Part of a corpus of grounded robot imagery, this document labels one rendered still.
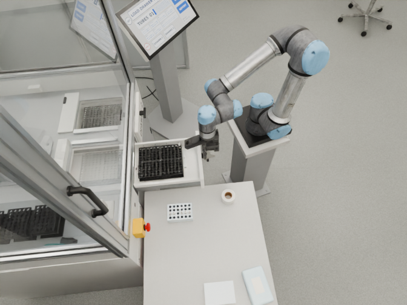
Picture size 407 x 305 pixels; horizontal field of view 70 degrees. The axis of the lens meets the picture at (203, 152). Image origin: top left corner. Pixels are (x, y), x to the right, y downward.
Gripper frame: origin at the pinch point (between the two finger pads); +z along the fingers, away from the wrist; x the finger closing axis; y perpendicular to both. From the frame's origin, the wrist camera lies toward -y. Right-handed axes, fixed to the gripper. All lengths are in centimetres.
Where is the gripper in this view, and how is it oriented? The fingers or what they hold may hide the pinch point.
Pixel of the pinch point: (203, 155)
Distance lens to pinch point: 146.9
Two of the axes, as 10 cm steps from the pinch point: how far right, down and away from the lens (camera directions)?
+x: -0.9, -8.5, 5.1
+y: 10.0, -1.0, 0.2
